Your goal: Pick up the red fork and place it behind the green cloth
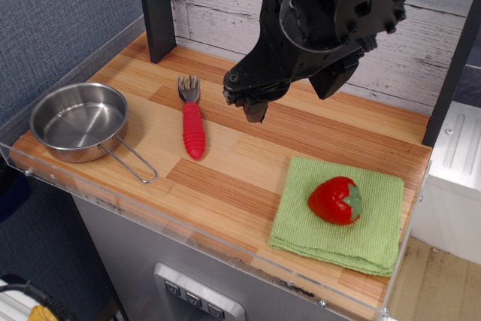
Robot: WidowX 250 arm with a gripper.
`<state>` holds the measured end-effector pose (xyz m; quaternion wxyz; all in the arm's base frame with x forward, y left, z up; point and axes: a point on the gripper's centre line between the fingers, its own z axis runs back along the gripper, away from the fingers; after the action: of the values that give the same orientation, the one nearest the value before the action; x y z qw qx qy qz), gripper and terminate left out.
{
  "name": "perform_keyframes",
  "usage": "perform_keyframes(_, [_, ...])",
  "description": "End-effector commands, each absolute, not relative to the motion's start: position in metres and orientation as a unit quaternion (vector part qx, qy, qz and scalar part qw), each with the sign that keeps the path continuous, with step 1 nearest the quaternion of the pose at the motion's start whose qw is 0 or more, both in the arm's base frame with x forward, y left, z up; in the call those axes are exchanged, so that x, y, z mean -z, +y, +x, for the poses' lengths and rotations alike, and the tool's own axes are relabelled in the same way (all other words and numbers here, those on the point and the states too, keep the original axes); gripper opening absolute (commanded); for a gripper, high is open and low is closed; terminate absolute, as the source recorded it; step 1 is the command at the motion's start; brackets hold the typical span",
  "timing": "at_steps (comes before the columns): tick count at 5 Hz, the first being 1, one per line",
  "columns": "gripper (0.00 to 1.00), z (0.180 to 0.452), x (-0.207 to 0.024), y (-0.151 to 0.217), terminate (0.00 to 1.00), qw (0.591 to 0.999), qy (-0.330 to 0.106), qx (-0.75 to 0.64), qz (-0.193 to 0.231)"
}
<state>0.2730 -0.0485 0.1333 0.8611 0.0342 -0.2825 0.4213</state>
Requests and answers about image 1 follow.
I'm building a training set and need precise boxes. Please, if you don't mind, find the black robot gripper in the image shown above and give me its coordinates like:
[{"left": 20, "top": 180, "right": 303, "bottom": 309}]
[{"left": 224, "top": 0, "right": 377, "bottom": 123}]

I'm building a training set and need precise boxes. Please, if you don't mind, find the red handled metal fork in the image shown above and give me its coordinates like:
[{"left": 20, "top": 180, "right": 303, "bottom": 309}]
[{"left": 177, "top": 75, "right": 206, "bottom": 160}]

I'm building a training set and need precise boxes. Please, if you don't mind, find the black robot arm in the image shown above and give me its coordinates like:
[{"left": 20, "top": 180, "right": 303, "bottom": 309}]
[{"left": 223, "top": 0, "right": 406, "bottom": 123}]

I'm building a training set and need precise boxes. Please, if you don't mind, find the folded green cloth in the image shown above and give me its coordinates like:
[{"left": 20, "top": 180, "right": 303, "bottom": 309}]
[{"left": 269, "top": 157, "right": 404, "bottom": 277}]

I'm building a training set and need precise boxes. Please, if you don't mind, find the red plastic strawberry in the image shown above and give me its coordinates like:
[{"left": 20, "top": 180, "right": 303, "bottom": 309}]
[{"left": 307, "top": 176, "right": 364, "bottom": 226}]

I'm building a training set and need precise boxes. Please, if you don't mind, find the clear acrylic edge guard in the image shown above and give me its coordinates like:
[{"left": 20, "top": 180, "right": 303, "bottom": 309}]
[{"left": 5, "top": 20, "right": 431, "bottom": 319}]

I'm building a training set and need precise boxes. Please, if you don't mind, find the white ribbed side unit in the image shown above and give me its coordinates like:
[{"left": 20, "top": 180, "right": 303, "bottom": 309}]
[{"left": 424, "top": 101, "right": 480, "bottom": 263}]

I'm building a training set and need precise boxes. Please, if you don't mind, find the small steel saucepan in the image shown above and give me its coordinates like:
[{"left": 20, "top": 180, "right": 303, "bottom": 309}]
[{"left": 29, "top": 82, "right": 158, "bottom": 184}]

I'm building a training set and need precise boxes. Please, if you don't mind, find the grey toy fridge cabinet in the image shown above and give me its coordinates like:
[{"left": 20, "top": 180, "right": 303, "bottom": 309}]
[{"left": 74, "top": 196, "right": 380, "bottom": 320}]

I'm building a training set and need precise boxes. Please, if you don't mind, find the silver dispenser button panel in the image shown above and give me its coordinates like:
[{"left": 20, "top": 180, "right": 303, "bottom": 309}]
[{"left": 153, "top": 262, "right": 246, "bottom": 320}]

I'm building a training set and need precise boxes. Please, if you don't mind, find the yellow object at corner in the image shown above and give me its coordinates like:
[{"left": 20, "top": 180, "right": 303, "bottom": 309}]
[{"left": 27, "top": 305, "right": 58, "bottom": 321}]

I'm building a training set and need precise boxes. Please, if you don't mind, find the dark left frame post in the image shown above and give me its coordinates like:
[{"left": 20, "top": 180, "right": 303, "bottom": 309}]
[{"left": 141, "top": 0, "right": 177, "bottom": 63}]

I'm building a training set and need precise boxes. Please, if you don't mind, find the dark frame post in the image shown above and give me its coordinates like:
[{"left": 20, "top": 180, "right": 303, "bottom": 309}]
[
  {"left": 422, "top": 0, "right": 480, "bottom": 147},
  {"left": 141, "top": 0, "right": 177, "bottom": 63}
]

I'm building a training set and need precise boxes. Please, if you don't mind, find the dark right frame post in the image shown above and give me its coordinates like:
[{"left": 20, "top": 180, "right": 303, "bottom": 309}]
[{"left": 422, "top": 0, "right": 480, "bottom": 147}]

